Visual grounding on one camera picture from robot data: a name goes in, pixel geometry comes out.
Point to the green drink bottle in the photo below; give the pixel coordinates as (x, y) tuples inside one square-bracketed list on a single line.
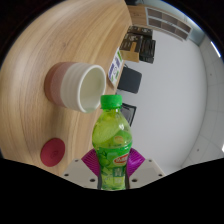
[(111, 150)]

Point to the small dark brown box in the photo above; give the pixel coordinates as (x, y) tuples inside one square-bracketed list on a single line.
[(140, 31)]

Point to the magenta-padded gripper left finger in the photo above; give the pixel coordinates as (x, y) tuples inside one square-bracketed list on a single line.
[(78, 171)]

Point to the dark printed box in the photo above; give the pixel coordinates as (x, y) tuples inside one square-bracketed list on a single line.
[(148, 51)]

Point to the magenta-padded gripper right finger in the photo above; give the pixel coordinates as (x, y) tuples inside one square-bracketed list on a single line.
[(146, 170)]

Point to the flat round red coaster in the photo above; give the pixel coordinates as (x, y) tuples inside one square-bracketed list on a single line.
[(52, 152)]

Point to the black office chair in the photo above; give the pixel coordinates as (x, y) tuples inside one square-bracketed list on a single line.
[(130, 80)]

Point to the rectangular ceiling light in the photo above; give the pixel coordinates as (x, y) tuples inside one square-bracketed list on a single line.
[(215, 49)]

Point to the white and pink cup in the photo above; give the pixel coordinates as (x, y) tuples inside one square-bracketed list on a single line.
[(75, 86)]

